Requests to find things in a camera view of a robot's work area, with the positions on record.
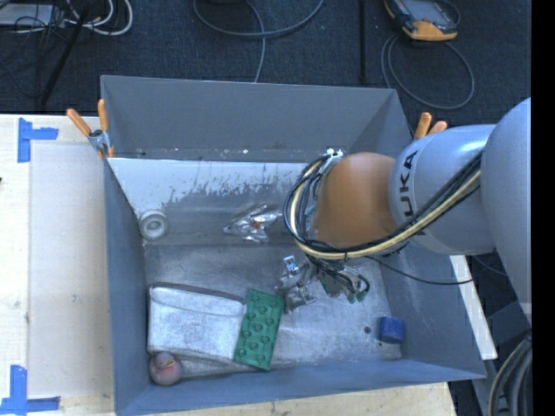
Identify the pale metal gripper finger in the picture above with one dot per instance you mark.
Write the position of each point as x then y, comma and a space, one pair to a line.
291, 267
301, 296

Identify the grey metal bin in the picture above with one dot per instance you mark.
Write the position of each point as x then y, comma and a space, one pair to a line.
329, 332

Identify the dark green flat block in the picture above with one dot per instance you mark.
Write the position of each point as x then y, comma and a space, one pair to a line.
259, 329

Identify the crumpled clear plastic wrapper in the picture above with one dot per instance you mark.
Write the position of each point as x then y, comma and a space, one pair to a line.
251, 225

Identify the blue block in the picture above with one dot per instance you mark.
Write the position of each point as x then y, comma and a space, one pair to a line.
391, 329

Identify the white cloth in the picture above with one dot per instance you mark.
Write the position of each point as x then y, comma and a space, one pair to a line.
195, 323

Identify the pink round toy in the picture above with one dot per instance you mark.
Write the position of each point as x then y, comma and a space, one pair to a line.
165, 370

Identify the pale wood flat board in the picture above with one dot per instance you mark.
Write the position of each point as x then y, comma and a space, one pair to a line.
65, 254

